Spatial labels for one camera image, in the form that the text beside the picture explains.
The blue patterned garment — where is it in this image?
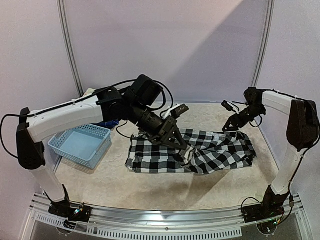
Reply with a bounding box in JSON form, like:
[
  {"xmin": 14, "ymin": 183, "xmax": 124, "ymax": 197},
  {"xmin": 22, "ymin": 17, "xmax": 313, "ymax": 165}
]
[{"xmin": 94, "ymin": 119, "xmax": 119, "ymax": 129}]

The black white checkered shirt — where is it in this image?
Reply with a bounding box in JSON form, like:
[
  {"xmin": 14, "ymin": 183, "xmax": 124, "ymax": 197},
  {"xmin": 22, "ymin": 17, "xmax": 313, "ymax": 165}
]
[{"xmin": 125, "ymin": 129, "xmax": 257, "ymax": 175}]

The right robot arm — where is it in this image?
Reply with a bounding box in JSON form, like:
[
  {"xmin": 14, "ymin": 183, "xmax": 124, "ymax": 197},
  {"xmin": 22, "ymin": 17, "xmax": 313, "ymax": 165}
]
[{"xmin": 222, "ymin": 87, "xmax": 320, "ymax": 196}]

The right aluminium frame post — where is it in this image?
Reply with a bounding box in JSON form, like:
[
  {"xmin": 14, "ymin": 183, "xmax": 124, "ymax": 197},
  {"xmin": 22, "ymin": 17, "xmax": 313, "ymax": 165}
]
[{"xmin": 251, "ymin": 0, "xmax": 275, "ymax": 87}]

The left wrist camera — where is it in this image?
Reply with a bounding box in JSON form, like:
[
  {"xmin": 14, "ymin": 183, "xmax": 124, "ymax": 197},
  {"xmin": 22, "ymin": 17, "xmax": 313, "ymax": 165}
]
[{"xmin": 160, "ymin": 104, "xmax": 189, "ymax": 120}]

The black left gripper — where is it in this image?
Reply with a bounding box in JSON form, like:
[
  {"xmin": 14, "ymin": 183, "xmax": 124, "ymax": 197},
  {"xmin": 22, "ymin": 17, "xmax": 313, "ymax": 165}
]
[{"xmin": 128, "ymin": 101, "xmax": 189, "ymax": 151}]

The left aluminium frame post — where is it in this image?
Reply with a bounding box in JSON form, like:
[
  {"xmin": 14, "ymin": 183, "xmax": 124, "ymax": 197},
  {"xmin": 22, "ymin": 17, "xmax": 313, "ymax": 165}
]
[{"xmin": 56, "ymin": 0, "xmax": 84, "ymax": 96}]

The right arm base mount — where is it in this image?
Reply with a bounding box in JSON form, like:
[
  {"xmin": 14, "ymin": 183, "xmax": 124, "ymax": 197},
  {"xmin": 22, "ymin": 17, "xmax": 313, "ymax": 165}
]
[{"xmin": 240, "ymin": 185, "xmax": 293, "ymax": 223}]

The light blue plastic basket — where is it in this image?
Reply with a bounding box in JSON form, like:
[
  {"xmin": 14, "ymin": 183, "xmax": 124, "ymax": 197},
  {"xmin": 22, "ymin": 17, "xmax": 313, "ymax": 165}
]
[{"xmin": 48, "ymin": 124, "xmax": 112, "ymax": 170}]

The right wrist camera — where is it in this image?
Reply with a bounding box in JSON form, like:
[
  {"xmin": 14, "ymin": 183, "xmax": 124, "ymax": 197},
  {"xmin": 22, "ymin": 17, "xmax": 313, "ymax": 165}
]
[{"xmin": 221, "ymin": 100, "xmax": 240, "ymax": 113}]

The aluminium frame post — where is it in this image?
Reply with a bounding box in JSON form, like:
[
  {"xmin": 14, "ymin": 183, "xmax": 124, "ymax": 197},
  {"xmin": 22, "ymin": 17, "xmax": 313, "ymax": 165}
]
[
  {"xmin": 251, "ymin": 0, "xmax": 275, "ymax": 87},
  {"xmin": 56, "ymin": 0, "xmax": 84, "ymax": 96}
]

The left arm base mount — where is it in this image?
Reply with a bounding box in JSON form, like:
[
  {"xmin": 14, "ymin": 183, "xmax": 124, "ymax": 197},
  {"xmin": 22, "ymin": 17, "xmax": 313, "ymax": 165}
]
[{"xmin": 47, "ymin": 185, "xmax": 93, "ymax": 223}]

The aluminium front rail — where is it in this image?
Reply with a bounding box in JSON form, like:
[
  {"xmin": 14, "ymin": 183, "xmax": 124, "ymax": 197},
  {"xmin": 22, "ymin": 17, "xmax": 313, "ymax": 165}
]
[{"xmin": 23, "ymin": 193, "xmax": 313, "ymax": 240}]

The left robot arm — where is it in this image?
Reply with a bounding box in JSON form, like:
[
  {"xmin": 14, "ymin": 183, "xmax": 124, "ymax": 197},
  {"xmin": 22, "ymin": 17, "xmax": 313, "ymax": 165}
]
[{"xmin": 16, "ymin": 74, "xmax": 187, "ymax": 217}]

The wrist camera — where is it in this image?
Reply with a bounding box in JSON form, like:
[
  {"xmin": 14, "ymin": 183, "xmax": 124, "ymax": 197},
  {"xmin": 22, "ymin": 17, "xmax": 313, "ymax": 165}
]
[
  {"xmin": 160, "ymin": 104, "xmax": 189, "ymax": 120},
  {"xmin": 221, "ymin": 100, "xmax": 240, "ymax": 113}
]

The floral pastel cloth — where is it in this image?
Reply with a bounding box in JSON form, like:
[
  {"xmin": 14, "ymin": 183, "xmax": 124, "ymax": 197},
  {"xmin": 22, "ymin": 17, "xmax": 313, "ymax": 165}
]
[{"xmin": 83, "ymin": 88, "xmax": 95, "ymax": 97}]

